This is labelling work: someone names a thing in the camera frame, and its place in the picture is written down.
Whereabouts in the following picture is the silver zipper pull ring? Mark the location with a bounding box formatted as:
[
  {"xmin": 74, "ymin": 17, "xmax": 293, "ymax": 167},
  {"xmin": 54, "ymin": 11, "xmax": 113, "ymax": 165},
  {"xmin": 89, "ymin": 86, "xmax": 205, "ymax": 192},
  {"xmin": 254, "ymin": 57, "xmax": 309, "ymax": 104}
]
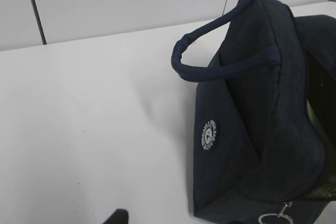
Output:
[{"xmin": 258, "ymin": 200, "xmax": 293, "ymax": 224}]

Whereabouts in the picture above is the navy blue lunch bag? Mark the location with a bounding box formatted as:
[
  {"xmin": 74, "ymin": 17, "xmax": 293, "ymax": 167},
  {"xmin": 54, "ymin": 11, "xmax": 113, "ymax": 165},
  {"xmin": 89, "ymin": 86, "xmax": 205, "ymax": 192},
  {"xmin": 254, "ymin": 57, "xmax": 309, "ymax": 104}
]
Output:
[{"xmin": 171, "ymin": 0, "xmax": 335, "ymax": 223}]

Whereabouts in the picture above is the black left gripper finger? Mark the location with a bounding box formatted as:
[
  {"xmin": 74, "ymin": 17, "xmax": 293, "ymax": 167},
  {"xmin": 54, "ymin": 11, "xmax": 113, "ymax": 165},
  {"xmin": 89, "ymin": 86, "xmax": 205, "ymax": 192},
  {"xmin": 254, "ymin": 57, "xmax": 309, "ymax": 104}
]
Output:
[{"xmin": 103, "ymin": 209, "xmax": 129, "ymax": 224}]

